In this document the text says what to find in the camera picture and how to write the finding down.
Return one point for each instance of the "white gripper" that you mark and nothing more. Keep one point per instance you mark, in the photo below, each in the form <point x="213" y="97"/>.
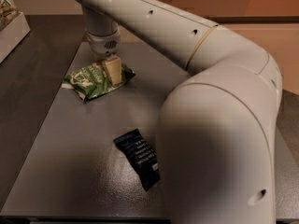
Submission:
<point x="103" y="46"/>

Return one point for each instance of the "green jalapeno chip bag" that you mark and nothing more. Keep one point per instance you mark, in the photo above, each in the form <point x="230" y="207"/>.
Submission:
<point x="92" y="81"/>

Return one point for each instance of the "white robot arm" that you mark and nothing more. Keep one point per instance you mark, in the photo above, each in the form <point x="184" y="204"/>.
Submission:
<point x="215" y="135"/>

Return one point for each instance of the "patterned snack bag in box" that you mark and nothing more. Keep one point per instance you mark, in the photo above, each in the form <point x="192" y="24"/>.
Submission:
<point x="8" y="12"/>

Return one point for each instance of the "dark blue snack bar wrapper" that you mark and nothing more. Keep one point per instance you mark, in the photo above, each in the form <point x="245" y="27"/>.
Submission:
<point x="141" y="156"/>

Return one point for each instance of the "white box at left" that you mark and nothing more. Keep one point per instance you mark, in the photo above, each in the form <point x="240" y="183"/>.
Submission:
<point x="12" y="35"/>

